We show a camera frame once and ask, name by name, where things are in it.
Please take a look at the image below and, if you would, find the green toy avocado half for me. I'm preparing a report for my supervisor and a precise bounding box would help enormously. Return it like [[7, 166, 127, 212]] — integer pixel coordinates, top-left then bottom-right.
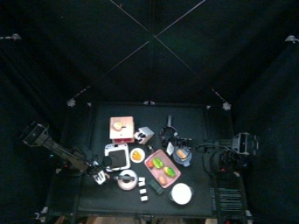
[[152, 157, 164, 170]]

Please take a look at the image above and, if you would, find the green yellow toy vegetable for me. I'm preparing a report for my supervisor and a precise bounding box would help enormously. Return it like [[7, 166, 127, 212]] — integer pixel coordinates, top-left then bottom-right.
[[163, 166, 178, 178]]

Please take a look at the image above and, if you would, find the white round plate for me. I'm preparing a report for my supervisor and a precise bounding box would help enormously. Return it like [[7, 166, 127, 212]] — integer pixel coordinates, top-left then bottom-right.
[[168, 182, 195, 206]]

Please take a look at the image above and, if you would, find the pink rectangular tray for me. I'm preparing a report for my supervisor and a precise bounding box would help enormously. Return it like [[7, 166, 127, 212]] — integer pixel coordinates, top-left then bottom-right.
[[143, 149, 183, 189]]

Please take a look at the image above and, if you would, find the white toy kettle grey handle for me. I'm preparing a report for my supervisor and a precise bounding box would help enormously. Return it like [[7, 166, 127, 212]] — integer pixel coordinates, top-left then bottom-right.
[[116, 169, 140, 192]]

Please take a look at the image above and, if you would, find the white toy toaster oven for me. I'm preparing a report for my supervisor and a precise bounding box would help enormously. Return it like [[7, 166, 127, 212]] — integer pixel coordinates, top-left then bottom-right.
[[103, 142, 132, 173]]

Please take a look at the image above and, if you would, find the blue toy bowl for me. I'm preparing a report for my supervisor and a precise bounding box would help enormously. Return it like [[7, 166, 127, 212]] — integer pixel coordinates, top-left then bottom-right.
[[172, 146, 194, 168]]

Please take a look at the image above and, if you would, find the black toy frying pan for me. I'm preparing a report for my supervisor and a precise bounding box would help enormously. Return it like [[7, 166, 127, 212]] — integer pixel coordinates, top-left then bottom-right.
[[159, 115, 182, 148]]

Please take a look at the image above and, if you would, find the small white plate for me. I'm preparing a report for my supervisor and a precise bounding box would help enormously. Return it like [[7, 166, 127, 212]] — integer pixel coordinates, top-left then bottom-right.
[[128, 147, 147, 164]]

